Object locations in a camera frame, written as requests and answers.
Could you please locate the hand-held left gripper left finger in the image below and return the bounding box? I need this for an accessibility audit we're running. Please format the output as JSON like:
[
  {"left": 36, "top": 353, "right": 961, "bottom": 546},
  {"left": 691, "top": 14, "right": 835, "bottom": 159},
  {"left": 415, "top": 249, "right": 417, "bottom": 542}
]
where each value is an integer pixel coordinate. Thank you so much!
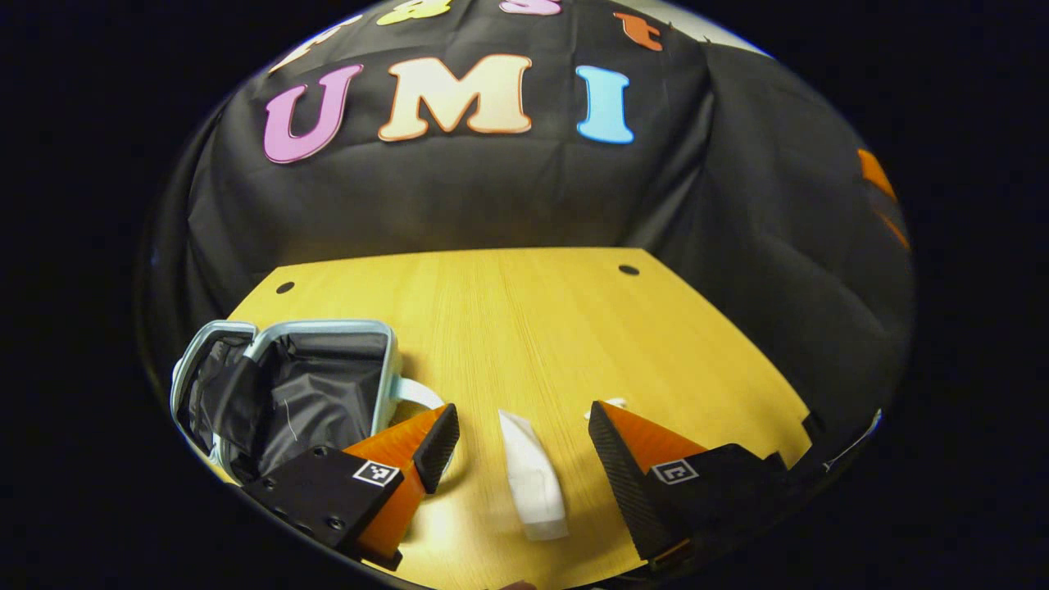
[{"left": 240, "top": 402, "right": 461, "bottom": 573}]

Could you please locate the light blue suitcase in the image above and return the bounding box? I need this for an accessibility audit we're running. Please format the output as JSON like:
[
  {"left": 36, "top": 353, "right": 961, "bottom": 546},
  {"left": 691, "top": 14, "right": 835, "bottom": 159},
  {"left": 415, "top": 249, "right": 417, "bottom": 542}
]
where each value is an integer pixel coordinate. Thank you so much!
[{"left": 170, "top": 320, "right": 447, "bottom": 484}]

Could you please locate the white squeeze tube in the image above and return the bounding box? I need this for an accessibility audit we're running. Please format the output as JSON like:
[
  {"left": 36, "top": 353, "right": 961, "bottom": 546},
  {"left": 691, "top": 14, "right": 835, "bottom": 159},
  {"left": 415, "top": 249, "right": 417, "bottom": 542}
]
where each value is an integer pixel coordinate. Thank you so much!
[{"left": 498, "top": 410, "right": 569, "bottom": 542}]

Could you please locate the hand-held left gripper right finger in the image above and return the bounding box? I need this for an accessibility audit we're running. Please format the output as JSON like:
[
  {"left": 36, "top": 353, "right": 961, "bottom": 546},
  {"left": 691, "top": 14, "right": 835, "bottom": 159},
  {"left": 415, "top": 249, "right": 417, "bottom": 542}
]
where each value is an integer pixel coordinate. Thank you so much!
[{"left": 587, "top": 400, "right": 796, "bottom": 570}]

